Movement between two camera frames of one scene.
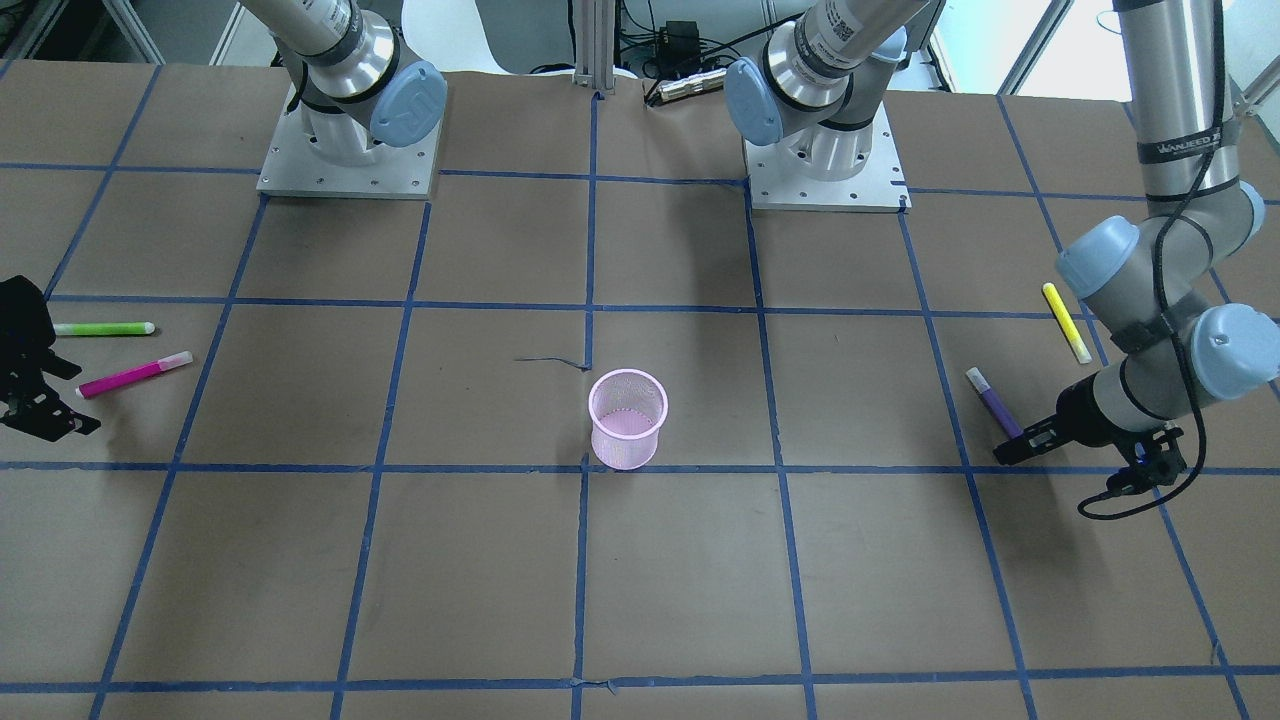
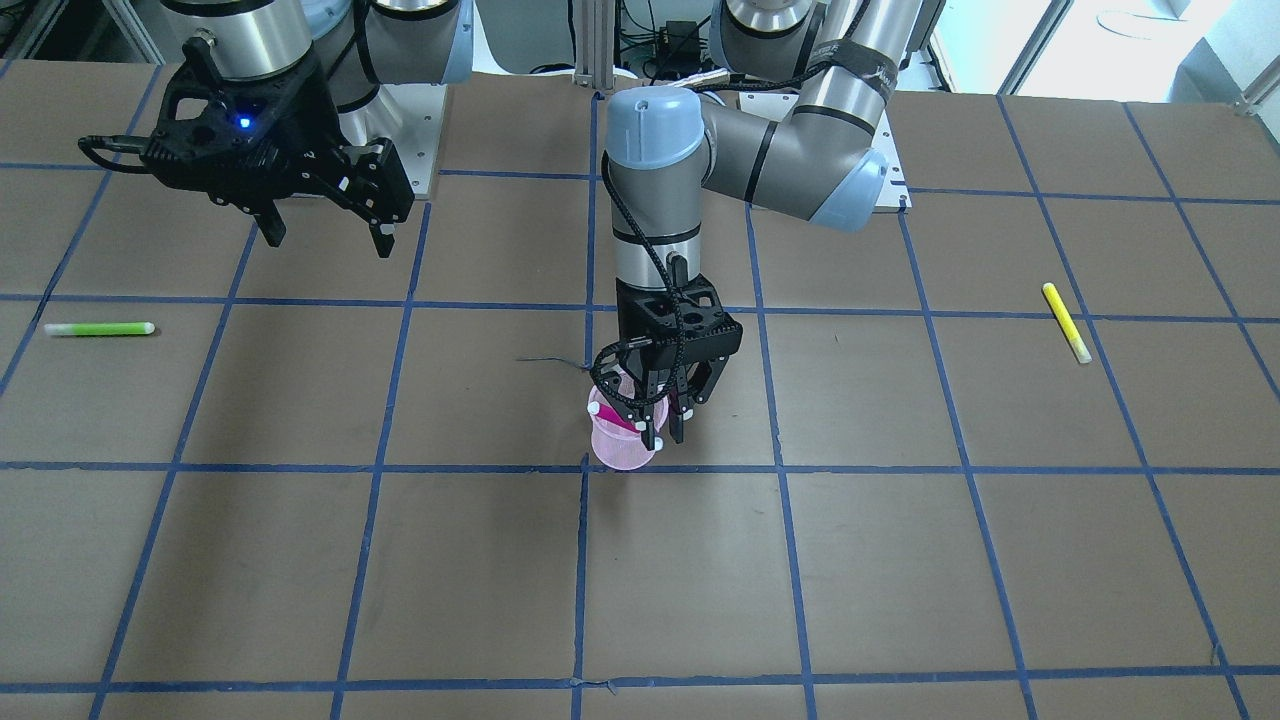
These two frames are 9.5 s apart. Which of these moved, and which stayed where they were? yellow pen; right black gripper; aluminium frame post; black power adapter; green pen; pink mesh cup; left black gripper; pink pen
Moved: left black gripper; pink pen; right black gripper
Stayed: green pen; black power adapter; yellow pen; pink mesh cup; aluminium frame post
